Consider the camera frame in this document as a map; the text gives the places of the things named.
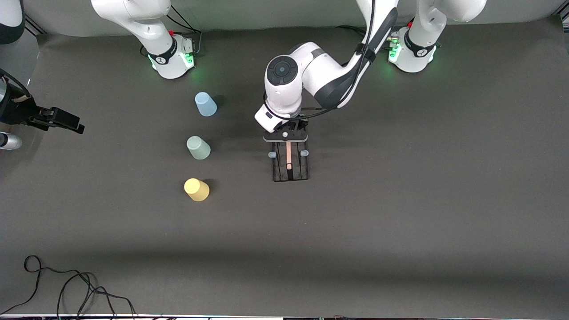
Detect black wire cup holder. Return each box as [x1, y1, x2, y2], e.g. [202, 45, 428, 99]
[268, 140, 310, 183]

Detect light blue plastic cup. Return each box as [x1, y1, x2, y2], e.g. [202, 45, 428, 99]
[195, 92, 218, 117]

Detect black right arm base cable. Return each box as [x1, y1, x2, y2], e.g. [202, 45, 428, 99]
[140, 4, 203, 57]

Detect thin black tangled cable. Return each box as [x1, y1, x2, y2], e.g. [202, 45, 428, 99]
[57, 271, 136, 320]

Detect yellow plastic cup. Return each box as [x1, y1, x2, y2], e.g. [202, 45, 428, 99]
[184, 178, 210, 202]

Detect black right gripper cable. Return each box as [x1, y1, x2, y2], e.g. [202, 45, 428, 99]
[0, 68, 32, 97]

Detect dark grey table mat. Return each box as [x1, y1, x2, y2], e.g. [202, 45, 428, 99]
[0, 17, 569, 317]

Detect pale green plastic cup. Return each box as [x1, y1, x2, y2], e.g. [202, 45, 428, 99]
[186, 136, 212, 160]

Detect thin black looped cable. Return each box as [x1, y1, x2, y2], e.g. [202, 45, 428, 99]
[0, 255, 96, 315]

